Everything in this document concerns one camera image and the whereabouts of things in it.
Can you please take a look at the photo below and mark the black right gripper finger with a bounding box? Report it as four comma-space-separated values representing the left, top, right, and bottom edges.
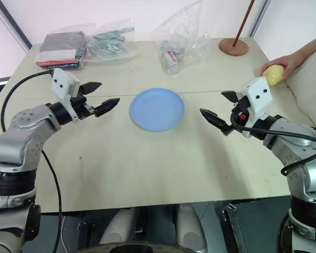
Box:
221, 91, 239, 104
199, 108, 234, 137

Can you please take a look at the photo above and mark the dark rounded robot housing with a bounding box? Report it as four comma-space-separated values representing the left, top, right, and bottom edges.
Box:
76, 241, 201, 253

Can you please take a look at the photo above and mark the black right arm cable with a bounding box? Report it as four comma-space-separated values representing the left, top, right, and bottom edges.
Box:
230, 112, 316, 176

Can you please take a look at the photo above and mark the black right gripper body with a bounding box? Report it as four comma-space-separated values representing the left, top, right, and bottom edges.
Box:
230, 91, 252, 125

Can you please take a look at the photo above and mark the person's bare hand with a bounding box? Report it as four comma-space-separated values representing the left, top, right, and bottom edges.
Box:
260, 54, 305, 80

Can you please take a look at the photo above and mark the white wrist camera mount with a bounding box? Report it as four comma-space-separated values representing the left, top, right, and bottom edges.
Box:
51, 67, 81, 124
238, 76, 273, 138

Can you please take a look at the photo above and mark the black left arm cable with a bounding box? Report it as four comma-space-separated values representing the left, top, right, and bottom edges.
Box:
1, 70, 65, 253

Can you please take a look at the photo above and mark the white robot leg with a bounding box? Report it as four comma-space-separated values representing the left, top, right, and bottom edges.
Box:
176, 204, 209, 253
98, 207, 145, 246

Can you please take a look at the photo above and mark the round wooden stand base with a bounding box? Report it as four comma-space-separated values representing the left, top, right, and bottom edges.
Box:
218, 37, 250, 56

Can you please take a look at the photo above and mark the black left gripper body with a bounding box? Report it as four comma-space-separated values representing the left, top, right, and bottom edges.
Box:
70, 85, 97, 120

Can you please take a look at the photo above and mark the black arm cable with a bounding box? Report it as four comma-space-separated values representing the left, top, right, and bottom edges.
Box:
1, 70, 65, 253
230, 112, 316, 176

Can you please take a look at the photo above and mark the clear bag with green items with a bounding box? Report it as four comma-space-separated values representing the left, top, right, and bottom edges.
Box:
84, 17, 140, 64

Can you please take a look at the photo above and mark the yellow potato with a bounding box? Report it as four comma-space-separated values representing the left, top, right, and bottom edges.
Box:
262, 64, 285, 87

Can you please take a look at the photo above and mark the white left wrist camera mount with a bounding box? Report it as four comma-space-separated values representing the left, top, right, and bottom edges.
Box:
51, 67, 81, 124

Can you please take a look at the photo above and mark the black metal frame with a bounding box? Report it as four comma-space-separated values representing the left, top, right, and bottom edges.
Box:
221, 201, 250, 253

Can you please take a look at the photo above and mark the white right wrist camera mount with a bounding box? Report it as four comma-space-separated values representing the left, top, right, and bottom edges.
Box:
238, 76, 273, 138

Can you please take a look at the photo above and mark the light blue round plate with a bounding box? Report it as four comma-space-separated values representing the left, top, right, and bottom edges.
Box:
129, 87, 186, 132

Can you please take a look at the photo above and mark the clear bag with dark items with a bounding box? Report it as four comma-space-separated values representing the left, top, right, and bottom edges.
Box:
36, 22, 97, 72

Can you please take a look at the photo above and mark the cream fabric cover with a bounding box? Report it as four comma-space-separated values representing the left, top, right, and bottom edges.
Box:
284, 47, 316, 127

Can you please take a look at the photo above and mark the thin wooden rod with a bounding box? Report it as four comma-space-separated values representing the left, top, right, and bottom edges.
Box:
233, 0, 256, 48

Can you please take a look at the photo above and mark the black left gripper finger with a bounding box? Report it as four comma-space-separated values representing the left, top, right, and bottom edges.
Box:
80, 81, 103, 96
94, 97, 121, 118

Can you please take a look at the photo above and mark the clear bag with grey items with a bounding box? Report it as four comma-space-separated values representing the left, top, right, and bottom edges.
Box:
150, 0, 213, 76

